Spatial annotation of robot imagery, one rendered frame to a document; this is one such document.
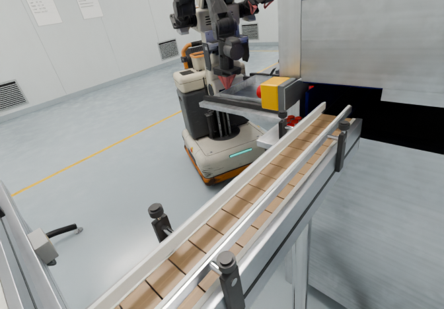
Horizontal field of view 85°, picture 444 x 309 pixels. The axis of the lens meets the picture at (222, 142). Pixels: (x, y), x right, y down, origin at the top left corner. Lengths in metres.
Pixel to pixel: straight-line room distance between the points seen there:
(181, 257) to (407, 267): 0.74
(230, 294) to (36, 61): 5.54
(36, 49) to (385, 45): 5.48
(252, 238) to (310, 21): 0.52
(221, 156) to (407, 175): 1.27
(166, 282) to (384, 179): 0.60
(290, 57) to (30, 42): 5.26
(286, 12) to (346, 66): 0.20
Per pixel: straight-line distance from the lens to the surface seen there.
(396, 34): 0.64
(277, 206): 0.43
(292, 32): 0.71
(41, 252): 1.22
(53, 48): 5.76
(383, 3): 0.64
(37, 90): 5.71
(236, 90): 1.10
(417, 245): 0.90
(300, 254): 0.77
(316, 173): 0.49
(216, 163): 1.78
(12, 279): 0.50
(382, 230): 0.89
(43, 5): 5.80
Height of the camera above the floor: 1.23
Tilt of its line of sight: 30 degrees down
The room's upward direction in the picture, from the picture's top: 10 degrees counter-clockwise
